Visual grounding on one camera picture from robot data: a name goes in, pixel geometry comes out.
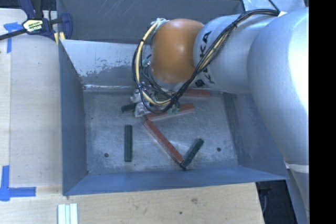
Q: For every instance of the dark green flat block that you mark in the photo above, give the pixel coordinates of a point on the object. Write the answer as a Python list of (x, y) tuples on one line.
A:
[(128, 107), (128, 143), (193, 152)]

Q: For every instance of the red-brown flat block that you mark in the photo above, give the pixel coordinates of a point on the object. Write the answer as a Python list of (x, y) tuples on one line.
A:
[(163, 140), (185, 108), (198, 93)]

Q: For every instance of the grey metal bin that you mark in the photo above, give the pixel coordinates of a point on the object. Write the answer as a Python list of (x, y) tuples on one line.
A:
[(110, 136)]

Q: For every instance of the pale wood board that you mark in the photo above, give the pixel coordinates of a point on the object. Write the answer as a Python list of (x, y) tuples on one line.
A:
[(34, 112)]

